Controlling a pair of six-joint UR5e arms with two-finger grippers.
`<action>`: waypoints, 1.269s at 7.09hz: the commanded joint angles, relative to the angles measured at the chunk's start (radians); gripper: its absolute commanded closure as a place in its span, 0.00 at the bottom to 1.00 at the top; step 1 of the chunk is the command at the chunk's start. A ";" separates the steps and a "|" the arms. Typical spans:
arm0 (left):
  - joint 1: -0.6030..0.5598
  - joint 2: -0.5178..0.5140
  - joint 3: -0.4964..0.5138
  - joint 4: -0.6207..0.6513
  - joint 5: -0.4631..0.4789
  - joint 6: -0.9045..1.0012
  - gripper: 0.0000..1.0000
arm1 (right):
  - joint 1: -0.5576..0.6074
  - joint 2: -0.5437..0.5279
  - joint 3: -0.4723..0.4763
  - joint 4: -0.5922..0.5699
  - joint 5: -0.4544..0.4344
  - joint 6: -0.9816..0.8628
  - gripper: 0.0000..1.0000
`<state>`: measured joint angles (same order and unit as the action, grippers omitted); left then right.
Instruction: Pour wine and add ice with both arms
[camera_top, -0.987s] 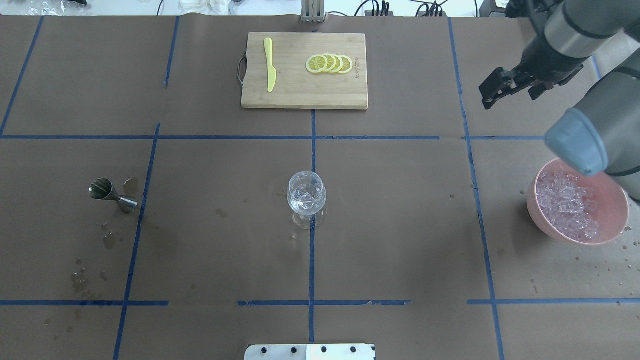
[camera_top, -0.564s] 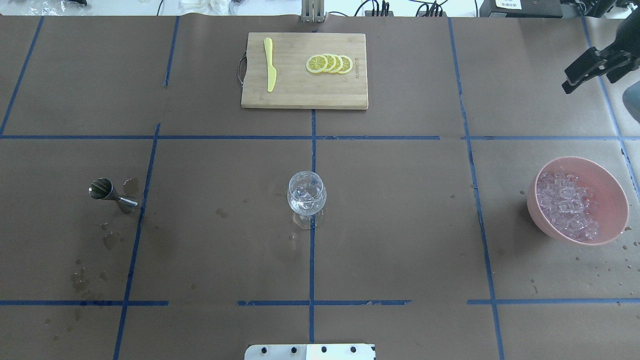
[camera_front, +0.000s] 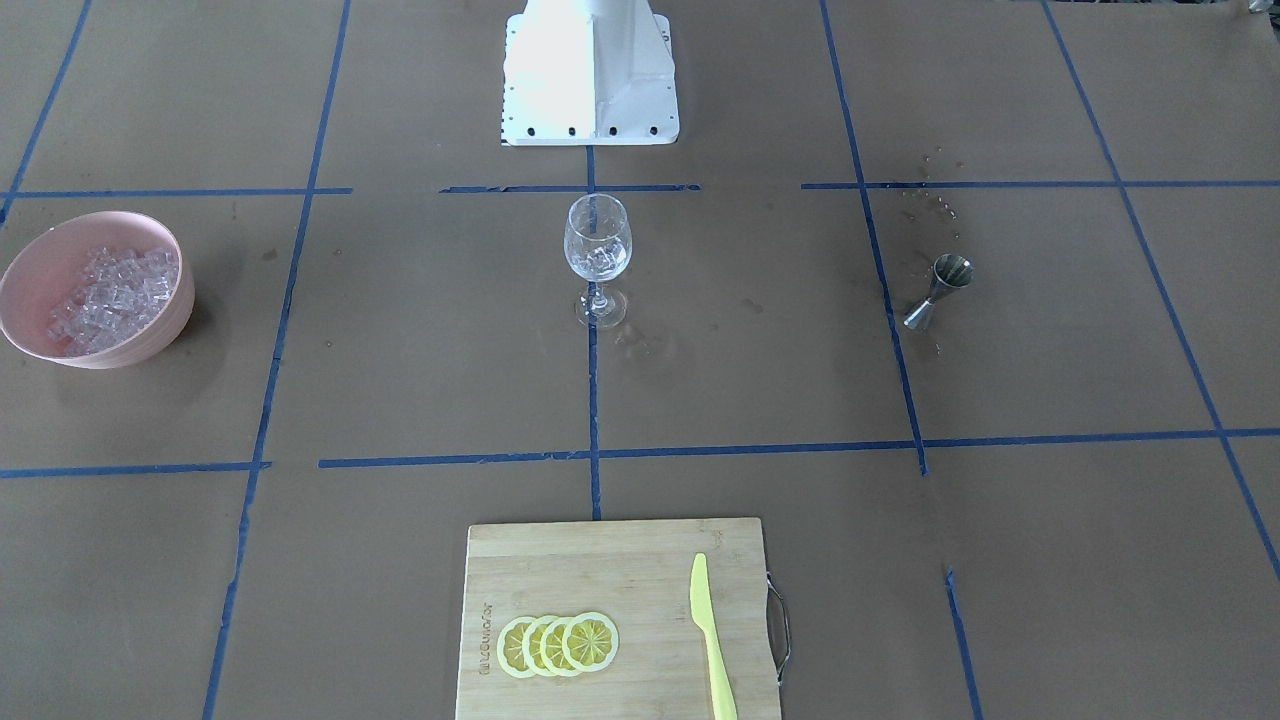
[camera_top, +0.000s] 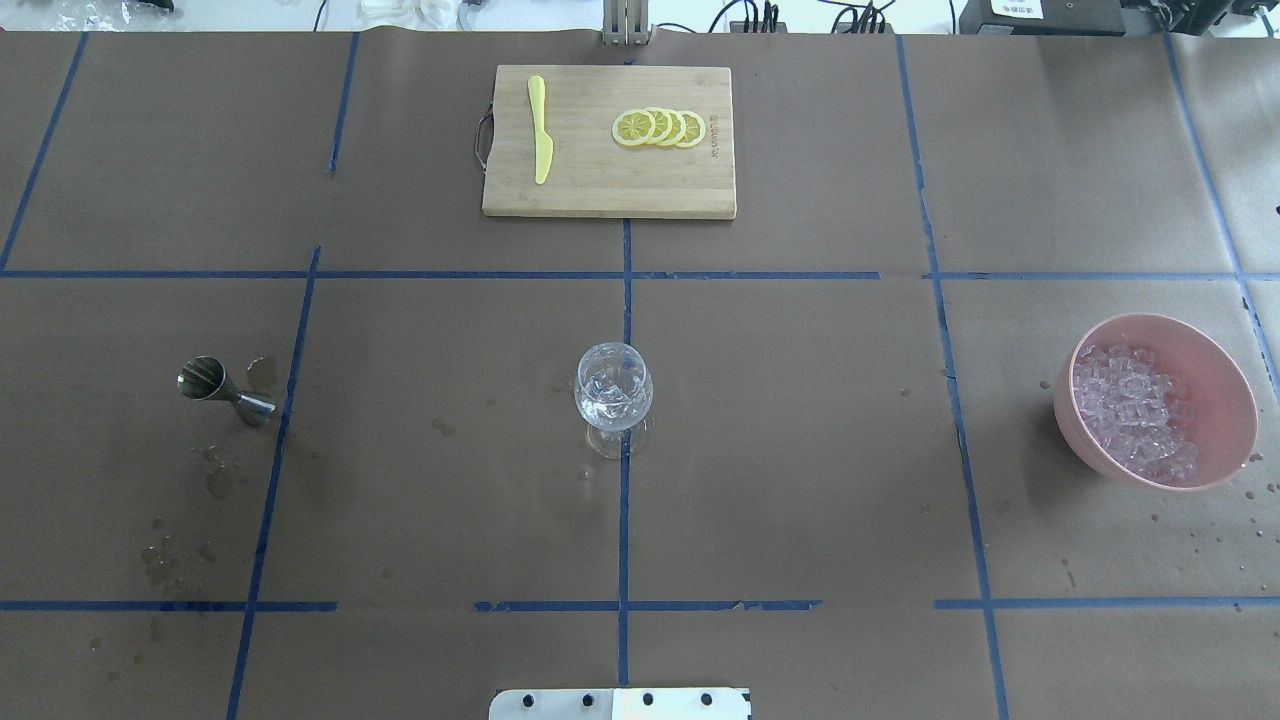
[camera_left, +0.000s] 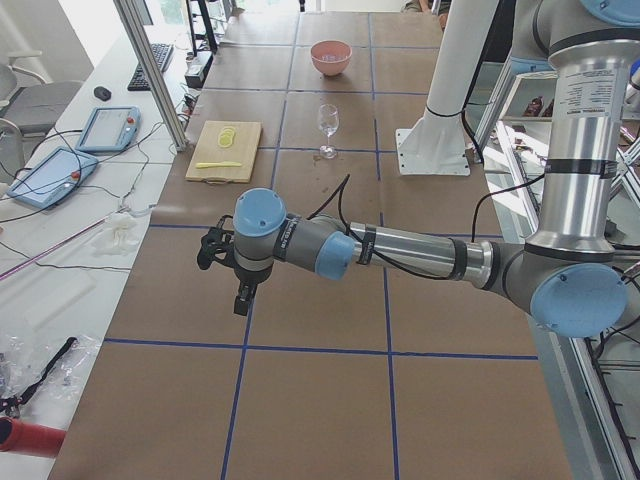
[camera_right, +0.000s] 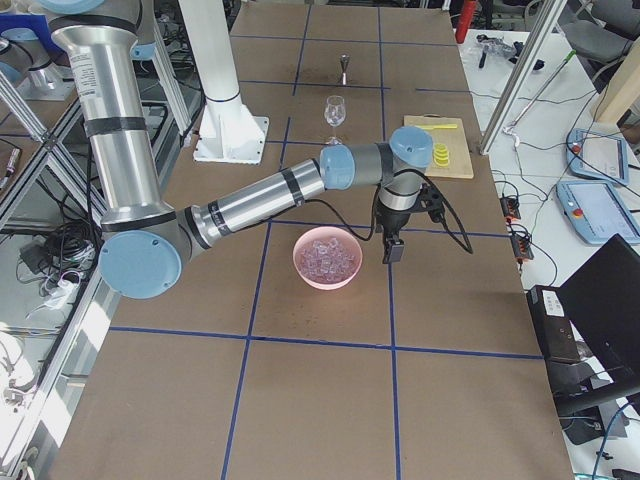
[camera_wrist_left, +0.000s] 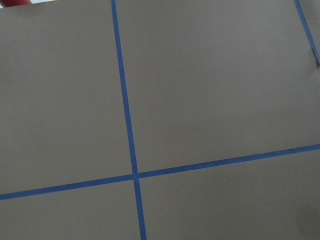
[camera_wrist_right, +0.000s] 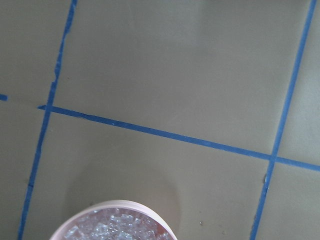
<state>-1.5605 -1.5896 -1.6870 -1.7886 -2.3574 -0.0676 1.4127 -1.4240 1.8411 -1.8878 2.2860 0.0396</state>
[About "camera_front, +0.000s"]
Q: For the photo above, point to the steel jigger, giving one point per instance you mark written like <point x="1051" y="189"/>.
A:
<point x="949" y="273"/>

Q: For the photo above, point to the clear wine glass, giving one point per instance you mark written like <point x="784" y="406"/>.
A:
<point x="598" y="247"/>

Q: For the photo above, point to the pile of ice cubes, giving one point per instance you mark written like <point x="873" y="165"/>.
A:
<point x="119" y="292"/>

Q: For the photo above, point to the bamboo cutting board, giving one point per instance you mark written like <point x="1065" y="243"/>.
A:
<point x="638" y="573"/>

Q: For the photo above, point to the lemon slice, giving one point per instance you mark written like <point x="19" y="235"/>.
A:
<point x="605" y="640"/>
<point x="555" y="645"/>
<point x="532" y="645"/>
<point x="511" y="654"/>

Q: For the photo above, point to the yellow plastic knife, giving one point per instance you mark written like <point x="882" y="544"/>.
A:
<point x="722" y="702"/>

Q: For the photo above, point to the pink bowl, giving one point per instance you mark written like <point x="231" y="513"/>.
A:
<point x="48" y="269"/>

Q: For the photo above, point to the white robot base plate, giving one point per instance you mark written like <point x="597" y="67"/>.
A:
<point x="589" y="73"/>

